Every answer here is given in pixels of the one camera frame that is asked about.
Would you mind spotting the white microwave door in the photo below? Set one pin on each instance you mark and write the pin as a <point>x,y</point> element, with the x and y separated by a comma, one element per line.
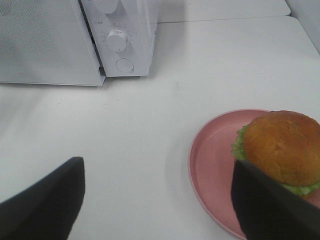
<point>46,42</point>

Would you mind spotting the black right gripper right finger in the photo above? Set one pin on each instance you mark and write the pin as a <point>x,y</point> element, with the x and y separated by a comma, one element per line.
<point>267,211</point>

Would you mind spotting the pink round plate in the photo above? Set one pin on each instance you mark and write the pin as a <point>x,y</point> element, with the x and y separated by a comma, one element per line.
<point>211,166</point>

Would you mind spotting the white microwave oven body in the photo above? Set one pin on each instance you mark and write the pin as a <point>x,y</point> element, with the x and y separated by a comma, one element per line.
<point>138,19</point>

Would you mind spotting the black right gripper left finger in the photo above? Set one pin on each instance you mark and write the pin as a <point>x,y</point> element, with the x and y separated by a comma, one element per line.
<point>48,209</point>

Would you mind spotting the upper white power knob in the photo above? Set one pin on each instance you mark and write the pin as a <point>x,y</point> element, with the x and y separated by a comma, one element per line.
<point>106,6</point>

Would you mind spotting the round white door button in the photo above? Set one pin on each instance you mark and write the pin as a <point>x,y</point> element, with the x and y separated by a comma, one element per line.
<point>124,65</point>

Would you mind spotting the white timer knob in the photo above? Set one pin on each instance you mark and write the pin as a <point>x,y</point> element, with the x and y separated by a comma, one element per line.
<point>116,40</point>

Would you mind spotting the burger with lettuce and cheese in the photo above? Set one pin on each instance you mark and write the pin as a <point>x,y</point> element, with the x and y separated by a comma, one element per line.
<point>285,145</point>

